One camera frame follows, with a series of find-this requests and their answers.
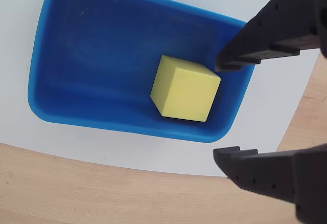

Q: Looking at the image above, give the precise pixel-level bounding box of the yellow cube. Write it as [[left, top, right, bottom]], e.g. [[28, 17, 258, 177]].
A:
[[150, 54, 222, 122]]

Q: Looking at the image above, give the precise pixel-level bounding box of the white table mat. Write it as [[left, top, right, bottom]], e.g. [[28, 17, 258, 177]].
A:
[[0, 0, 320, 179]]

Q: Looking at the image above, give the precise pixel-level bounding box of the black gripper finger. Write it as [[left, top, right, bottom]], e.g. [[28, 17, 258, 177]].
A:
[[213, 144, 327, 224], [215, 0, 321, 72]]

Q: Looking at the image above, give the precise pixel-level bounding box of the blue rectangular plastic bin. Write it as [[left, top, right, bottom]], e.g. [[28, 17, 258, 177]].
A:
[[27, 0, 256, 144]]

